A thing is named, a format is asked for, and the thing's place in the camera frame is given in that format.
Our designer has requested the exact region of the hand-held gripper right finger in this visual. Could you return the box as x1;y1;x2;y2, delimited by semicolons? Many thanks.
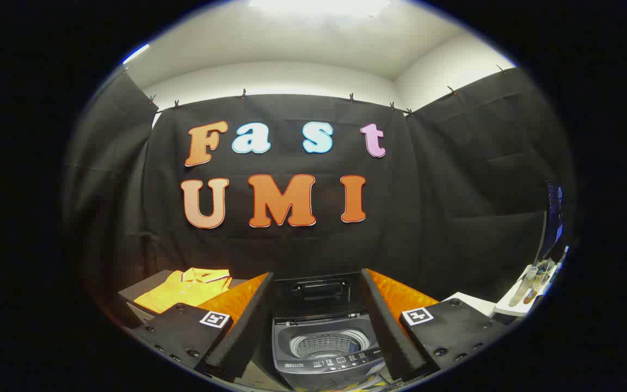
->
361;268;507;382

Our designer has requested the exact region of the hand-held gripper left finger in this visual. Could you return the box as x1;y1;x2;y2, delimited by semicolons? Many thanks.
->
131;272;275;382

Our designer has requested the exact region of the grey washing machine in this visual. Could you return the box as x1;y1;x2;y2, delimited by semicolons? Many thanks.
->
271;313;388;391

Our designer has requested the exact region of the yellow polo shirt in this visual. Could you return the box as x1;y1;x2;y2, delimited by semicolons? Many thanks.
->
134;267;233;315

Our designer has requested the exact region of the dark washing machine lid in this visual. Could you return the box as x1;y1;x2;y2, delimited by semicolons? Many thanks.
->
273;274;367;322

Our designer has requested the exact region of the white side table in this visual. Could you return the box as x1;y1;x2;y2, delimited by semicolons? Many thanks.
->
444;264;551;319

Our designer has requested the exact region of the grey cabinet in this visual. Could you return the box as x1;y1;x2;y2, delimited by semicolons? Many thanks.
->
118;269;249;327

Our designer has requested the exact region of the black backdrop cloth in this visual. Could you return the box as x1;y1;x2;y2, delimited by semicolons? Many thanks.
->
63;66;573;305

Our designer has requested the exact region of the computer monitor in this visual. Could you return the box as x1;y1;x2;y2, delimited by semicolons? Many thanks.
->
534;182;567;265

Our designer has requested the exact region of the row of small cloth clips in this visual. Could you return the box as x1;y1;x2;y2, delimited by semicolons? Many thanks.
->
149;65;507;116

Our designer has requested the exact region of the small strip light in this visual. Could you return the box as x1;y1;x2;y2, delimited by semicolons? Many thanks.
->
123;44;151;65

